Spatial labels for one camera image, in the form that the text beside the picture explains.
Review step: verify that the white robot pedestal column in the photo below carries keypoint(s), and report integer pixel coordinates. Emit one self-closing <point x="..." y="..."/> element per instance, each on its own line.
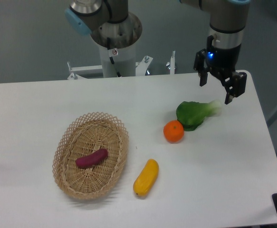
<point x="114" y="58"/>

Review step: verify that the oval wicker basket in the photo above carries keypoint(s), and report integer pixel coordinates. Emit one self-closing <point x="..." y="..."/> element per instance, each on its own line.
<point x="84" y="136"/>

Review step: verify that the purple sweet potato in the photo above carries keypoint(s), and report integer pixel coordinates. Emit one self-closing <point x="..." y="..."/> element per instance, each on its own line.
<point x="92" y="159"/>

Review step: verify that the yellow mango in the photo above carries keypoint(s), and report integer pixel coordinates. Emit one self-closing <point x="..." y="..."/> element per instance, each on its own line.
<point x="146" y="179"/>

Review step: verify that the white metal base frame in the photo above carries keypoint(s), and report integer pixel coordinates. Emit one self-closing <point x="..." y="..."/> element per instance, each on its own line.
<point x="139" y="69"/>

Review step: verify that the green bok choy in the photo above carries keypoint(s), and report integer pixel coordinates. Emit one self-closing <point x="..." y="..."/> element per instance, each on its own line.
<point x="192" y="114"/>

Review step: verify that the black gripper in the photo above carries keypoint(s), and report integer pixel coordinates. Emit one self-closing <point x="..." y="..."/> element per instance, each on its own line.
<point x="221" y="64"/>

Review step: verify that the orange tangerine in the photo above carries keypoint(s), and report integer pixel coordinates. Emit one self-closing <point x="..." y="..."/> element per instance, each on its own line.
<point x="173" y="131"/>

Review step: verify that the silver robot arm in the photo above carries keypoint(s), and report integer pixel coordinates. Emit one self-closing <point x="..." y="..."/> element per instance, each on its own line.
<point x="113" y="27"/>

